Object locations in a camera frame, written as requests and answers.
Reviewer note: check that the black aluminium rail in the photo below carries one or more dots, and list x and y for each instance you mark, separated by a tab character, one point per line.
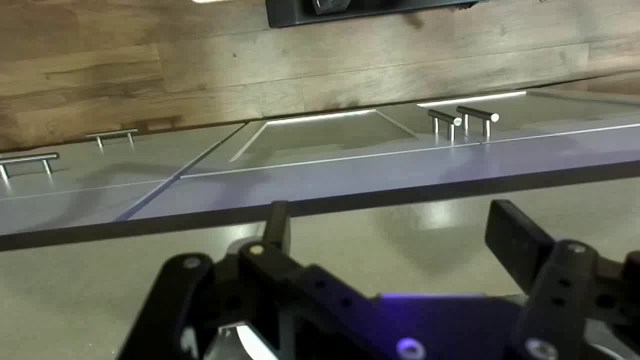
372	11

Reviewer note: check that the lavender cabinet door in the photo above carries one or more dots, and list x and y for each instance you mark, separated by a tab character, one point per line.
321	137
566	112

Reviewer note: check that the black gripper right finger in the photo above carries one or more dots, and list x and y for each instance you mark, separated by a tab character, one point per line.
517	243

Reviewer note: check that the lavender drawer stack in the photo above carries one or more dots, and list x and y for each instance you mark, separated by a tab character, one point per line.
101	181

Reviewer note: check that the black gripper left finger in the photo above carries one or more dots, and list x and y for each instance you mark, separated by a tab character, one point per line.
200	301

